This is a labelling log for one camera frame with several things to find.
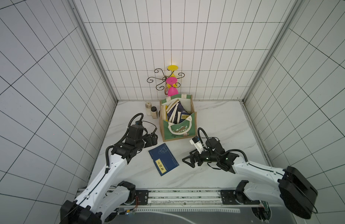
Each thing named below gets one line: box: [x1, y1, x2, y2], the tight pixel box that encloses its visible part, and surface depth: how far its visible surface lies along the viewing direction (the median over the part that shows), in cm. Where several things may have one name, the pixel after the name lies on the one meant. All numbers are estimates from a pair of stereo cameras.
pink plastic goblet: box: [165, 77, 179, 97], surface depth 96 cm
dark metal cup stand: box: [146, 68, 186, 95], surface depth 91 cm
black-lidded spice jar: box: [151, 105, 159, 119], surface depth 104 cm
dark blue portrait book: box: [167, 101, 186, 125], surface depth 89 cm
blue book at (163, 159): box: [148, 142, 180, 177], surface depth 87 cm
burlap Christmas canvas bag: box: [159, 94, 198, 142], surface depth 94 cm
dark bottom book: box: [166, 103, 178, 119], surface depth 89 cm
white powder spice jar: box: [144, 101, 152, 117], surface depth 106 cm
